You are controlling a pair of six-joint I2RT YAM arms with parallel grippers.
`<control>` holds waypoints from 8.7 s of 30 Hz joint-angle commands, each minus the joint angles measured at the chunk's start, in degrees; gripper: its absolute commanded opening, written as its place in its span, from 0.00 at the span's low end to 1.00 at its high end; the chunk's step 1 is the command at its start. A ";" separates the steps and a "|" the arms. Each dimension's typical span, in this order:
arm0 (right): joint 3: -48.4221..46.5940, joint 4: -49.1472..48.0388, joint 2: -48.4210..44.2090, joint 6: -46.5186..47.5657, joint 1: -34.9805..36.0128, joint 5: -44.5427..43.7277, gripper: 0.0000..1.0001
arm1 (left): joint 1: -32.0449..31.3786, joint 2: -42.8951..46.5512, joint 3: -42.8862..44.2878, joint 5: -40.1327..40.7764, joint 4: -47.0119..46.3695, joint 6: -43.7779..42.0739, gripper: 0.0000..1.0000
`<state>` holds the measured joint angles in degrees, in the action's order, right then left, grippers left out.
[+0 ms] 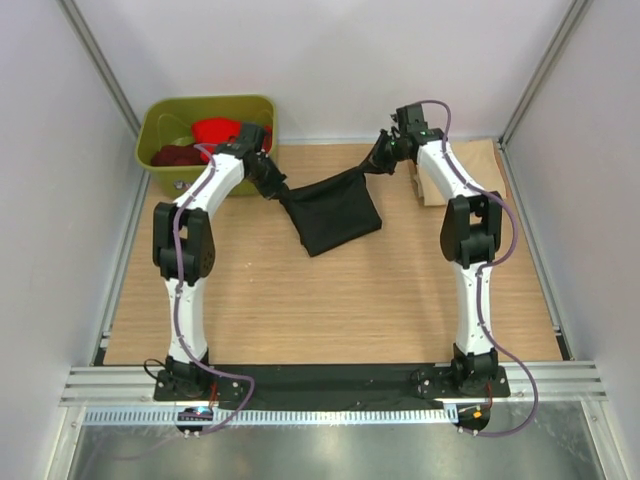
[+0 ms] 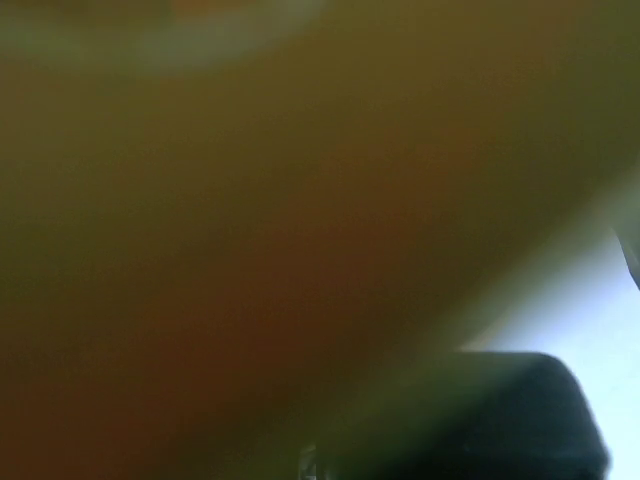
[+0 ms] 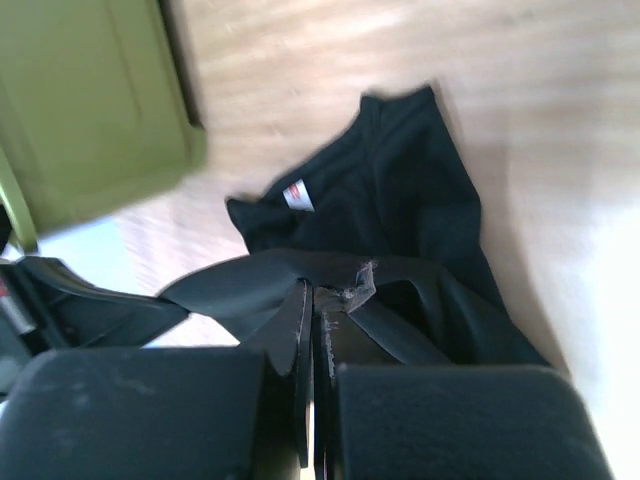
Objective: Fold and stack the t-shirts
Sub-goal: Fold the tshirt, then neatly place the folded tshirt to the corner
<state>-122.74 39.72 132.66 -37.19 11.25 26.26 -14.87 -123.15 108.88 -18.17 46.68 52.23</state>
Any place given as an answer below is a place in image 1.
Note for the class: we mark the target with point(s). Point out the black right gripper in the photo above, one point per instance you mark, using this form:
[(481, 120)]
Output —
[(377, 159)]

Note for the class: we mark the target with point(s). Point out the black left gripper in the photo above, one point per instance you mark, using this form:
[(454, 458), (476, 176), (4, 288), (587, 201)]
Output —
[(276, 182)]

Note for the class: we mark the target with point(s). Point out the black t shirt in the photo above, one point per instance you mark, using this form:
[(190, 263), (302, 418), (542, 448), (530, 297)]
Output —
[(331, 212)]

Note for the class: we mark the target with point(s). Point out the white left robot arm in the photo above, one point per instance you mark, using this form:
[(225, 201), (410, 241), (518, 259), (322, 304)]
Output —
[(183, 249)]

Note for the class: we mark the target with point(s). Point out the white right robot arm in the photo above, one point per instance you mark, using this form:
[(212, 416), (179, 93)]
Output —
[(469, 239)]

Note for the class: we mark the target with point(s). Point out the red t shirt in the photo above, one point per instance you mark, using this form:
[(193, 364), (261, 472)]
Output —
[(220, 130)]

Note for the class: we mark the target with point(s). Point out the dark maroon t shirt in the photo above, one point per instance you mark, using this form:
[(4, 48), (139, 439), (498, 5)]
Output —
[(177, 156)]

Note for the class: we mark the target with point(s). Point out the folded beige t shirt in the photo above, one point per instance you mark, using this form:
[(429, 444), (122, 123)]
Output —
[(478, 157)]

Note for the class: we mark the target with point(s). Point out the olive green plastic bin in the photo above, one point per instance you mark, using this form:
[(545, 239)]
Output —
[(168, 122)]

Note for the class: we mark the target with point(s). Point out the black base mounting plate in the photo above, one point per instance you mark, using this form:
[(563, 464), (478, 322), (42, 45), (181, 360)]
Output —
[(327, 386)]

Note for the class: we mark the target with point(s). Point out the slotted grey cable duct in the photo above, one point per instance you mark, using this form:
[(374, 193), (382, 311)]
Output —
[(198, 416)]

